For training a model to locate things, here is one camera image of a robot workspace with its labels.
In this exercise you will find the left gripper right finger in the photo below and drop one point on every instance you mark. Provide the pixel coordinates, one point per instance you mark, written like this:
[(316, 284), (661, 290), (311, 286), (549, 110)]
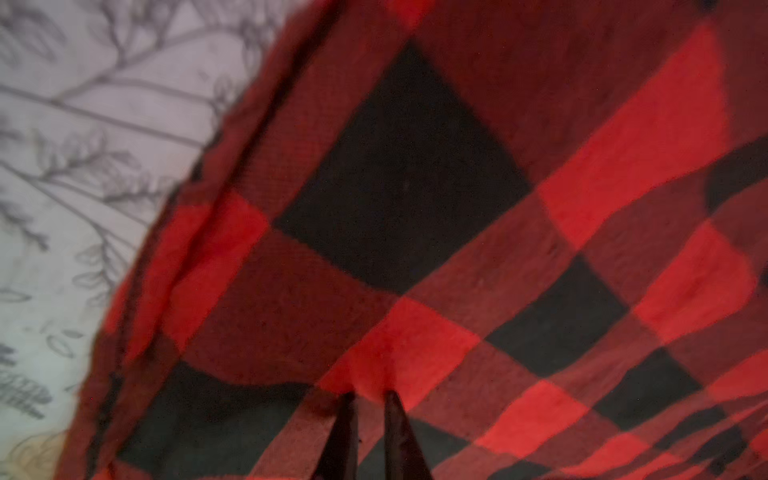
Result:
[(404, 459)]

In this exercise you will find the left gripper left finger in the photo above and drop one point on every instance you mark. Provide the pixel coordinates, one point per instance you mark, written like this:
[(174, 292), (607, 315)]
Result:
[(338, 460)]

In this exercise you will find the red black plaid shirt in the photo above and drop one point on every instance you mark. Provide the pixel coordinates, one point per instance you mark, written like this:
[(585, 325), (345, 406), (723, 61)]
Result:
[(543, 224)]

